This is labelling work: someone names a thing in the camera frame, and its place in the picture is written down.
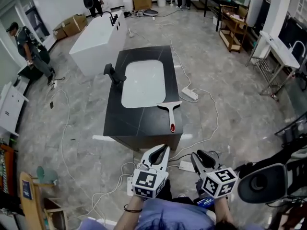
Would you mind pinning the grey padded chair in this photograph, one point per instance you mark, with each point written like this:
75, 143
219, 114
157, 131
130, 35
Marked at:
275, 178

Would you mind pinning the orange sofa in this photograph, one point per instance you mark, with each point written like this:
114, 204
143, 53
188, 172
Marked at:
8, 166

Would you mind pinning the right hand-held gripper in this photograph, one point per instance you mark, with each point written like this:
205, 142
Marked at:
220, 182

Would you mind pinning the white vanity cabinet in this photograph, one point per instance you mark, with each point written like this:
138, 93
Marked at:
10, 106

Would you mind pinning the black stone table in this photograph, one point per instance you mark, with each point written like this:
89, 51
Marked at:
134, 121

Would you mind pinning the wooden shelf cart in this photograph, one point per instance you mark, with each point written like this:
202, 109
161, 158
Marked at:
231, 20

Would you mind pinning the person's light blue shirt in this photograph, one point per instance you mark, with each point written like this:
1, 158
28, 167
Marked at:
168, 214

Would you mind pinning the black wall panel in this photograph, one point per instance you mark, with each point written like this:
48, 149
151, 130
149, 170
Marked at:
290, 32

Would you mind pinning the black pouch blue label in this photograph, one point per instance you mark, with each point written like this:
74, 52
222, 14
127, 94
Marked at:
205, 202

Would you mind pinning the black bathtub faucet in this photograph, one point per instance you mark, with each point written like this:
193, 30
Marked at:
111, 20

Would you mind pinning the person's left forearm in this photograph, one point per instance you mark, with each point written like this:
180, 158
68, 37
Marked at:
129, 212

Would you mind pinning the black glass counter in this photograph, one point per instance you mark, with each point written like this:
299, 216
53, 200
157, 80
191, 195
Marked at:
31, 74

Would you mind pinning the large open cardboard box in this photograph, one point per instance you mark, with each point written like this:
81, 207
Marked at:
75, 25

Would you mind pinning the black wristband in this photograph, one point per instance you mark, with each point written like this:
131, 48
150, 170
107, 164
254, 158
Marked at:
133, 210

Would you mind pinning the blue book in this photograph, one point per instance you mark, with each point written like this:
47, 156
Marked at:
27, 189

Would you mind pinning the white power strip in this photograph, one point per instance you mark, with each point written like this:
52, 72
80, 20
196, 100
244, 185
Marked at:
189, 94
185, 166
55, 84
129, 188

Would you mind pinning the white bathtub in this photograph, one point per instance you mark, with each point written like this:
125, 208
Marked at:
96, 47

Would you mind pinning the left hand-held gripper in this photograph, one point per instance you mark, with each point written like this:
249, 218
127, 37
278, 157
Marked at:
146, 181

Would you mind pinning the round wooden side table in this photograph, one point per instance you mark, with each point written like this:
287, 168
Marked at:
30, 212

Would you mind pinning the arched steel faucet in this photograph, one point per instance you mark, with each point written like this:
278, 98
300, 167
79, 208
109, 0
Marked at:
298, 41

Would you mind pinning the steel rack table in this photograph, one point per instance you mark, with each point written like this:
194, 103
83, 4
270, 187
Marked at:
275, 47

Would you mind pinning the black sink faucet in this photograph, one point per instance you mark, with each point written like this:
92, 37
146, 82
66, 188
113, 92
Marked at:
115, 75

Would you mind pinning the white toilet brush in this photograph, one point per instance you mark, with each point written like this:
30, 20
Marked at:
131, 35

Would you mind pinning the wooden chair brown seat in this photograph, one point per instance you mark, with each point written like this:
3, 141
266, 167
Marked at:
54, 214

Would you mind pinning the tall cardboard box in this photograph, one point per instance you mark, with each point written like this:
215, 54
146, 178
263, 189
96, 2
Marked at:
142, 1

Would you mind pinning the black oval lid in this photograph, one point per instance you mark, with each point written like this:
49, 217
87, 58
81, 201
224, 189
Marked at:
151, 12

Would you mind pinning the teal stool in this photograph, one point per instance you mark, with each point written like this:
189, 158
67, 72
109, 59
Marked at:
46, 175

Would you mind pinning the person's right forearm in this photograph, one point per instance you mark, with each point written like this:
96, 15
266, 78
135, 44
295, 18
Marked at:
221, 210

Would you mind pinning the white sink basin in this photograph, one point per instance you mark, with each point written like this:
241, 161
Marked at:
144, 85

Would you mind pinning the white squeegee red trim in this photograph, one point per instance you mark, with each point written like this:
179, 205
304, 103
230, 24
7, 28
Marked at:
171, 114

